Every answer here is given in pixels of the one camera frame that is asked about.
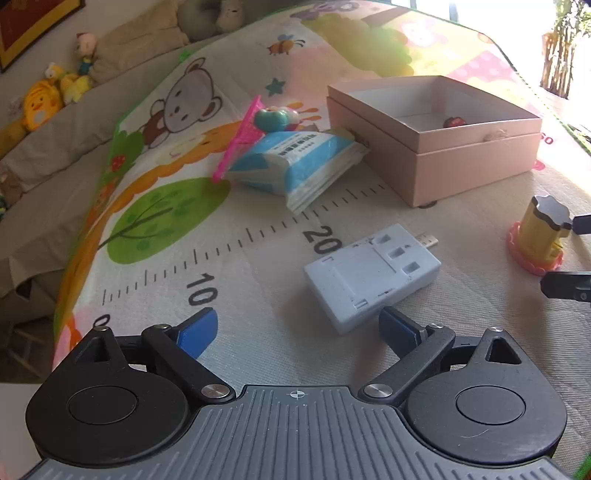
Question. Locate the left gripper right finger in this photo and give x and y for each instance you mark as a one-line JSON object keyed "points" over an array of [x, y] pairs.
{"points": [[421, 350]]}

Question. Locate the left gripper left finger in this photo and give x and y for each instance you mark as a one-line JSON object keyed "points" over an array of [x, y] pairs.
{"points": [[173, 351]]}

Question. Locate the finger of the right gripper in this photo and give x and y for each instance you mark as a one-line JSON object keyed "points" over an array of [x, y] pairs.
{"points": [[564, 285], [582, 224]]}

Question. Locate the yellow cup toy pink base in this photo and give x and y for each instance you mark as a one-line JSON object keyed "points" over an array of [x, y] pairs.
{"points": [[535, 242]]}

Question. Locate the white power adapter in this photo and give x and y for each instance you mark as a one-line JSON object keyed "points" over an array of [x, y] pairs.
{"points": [[354, 283]]}

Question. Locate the black haired doll keychain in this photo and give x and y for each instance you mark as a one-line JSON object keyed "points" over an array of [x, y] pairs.
{"points": [[454, 121]]}

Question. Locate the blue white tissue pack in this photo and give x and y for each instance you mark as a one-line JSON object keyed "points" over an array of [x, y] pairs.
{"points": [[298, 166]]}

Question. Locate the teal round toy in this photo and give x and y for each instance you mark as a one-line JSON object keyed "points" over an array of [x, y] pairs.
{"points": [[276, 119]]}

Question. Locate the pink cardboard box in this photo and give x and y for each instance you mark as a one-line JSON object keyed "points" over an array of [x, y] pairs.
{"points": [[400, 120]]}

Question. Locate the beige covered sofa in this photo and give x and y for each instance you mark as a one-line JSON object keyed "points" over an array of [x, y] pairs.
{"points": [[56, 173]]}

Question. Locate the cartoon play mat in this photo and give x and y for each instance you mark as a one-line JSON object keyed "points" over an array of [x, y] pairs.
{"points": [[164, 239]]}

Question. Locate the small yellow plush toy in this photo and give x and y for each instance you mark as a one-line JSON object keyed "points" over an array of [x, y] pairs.
{"points": [[71, 86]]}

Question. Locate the yellow duck plush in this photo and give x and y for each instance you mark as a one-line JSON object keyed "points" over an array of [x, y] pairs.
{"points": [[42, 101]]}

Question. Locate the boy doll plush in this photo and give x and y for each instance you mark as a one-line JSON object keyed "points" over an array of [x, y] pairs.
{"points": [[85, 50]]}

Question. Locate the beige pillow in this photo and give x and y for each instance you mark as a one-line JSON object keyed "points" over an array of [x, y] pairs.
{"points": [[151, 34]]}

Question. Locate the framed picture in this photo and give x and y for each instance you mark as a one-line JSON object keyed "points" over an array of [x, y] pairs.
{"points": [[23, 22]]}

